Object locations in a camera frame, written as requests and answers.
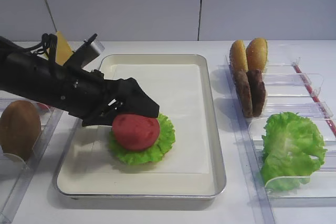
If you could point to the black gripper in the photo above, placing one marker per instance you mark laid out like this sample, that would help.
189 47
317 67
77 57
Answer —
97 101

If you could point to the red tomato slice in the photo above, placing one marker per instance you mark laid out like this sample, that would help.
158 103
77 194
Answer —
135 132

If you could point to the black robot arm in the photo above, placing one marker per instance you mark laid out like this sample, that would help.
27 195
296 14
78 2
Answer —
33 73

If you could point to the green lettuce leaf on tray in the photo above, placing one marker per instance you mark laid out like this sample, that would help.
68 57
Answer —
153 154

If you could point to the yellow cheese slice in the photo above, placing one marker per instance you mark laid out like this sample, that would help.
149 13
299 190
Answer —
63 51

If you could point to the brown meat patty left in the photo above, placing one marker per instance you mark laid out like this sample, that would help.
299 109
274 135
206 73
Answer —
244 94

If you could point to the brown meat patty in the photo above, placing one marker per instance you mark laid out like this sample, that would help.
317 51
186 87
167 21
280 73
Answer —
244 94
258 91

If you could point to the brown meat patty right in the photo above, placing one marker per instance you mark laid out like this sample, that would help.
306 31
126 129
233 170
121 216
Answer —
258 91

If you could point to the green lettuce leaf in rack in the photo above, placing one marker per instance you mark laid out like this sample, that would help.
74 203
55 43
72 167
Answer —
293 149

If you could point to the white paper tray liner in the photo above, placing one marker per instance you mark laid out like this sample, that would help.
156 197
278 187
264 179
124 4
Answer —
178 91

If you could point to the white metal baking tray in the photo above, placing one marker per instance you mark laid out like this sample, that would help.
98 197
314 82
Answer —
74 183

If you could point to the brown bun half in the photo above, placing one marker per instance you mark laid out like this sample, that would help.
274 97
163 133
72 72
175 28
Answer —
20 128

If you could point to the clear acrylic rack left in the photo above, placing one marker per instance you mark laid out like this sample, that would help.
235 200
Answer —
16 174

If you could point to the clear acrylic rack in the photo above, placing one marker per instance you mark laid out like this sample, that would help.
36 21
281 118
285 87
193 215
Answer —
16 174
288 89

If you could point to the golden bun half left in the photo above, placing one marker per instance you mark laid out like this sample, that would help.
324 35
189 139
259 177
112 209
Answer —
237 56

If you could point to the golden bun half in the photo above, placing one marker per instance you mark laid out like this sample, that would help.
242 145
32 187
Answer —
237 56
257 54

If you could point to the golden bun half right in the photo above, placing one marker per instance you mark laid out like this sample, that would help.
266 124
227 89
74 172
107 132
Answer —
257 54

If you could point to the clear acrylic rack right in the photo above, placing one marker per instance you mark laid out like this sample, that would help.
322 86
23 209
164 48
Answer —
288 89

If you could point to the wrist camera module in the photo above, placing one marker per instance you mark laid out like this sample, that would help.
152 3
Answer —
86 53

